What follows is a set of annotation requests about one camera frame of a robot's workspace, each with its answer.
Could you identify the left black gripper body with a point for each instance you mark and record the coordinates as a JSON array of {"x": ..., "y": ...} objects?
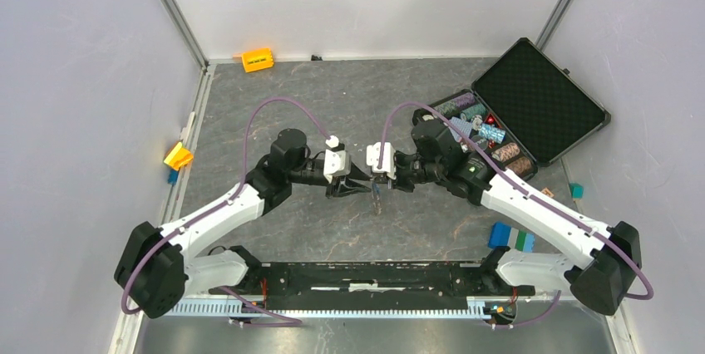
[{"x": 306, "y": 174}]

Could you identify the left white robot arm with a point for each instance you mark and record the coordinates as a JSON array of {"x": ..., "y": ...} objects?
[{"x": 161, "y": 265}]

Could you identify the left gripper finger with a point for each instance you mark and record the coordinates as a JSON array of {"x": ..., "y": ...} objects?
[
  {"x": 344, "y": 188},
  {"x": 357, "y": 174}
]

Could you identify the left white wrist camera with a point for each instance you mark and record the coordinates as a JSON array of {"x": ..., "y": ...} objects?
[{"x": 337, "y": 162}]

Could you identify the small blue block left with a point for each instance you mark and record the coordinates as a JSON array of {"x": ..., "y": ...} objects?
[{"x": 173, "y": 177}]

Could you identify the teal cube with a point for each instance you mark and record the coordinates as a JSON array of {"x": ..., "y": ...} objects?
[{"x": 576, "y": 190}]

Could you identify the black poker chip case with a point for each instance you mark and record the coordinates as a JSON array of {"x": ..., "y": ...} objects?
[{"x": 542, "y": 112}]

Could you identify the blue green toy bricks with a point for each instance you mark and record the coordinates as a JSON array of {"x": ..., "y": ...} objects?
[{"x": 503, "y": 235}]

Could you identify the orange block at left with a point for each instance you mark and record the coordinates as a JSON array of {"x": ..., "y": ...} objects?
[{"x": 178, "y": 157}]

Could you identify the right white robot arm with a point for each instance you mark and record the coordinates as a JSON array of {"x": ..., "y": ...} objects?
[{"x": 596, "y": 262}]

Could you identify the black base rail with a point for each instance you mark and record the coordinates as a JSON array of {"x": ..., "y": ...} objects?
[{"x": 374, "y": 286}]

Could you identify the orange block at back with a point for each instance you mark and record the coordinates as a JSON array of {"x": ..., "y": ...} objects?
[{"x": 257, "y": 60}]

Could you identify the orange block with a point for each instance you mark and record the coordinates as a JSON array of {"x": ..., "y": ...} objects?
[
  {"x": 257, "y": 60},
  {"x": 178, "y": 157}
]

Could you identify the white toothed cable rail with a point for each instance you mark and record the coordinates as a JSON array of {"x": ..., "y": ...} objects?
[{"x": 227, "y": 306}]

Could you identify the wooden letter cube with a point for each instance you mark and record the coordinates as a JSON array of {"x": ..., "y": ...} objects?
[{"x": 547, "y": 193}]

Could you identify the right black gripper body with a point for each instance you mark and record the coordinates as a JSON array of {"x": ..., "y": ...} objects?
[{"x": 412, "y": 170}]

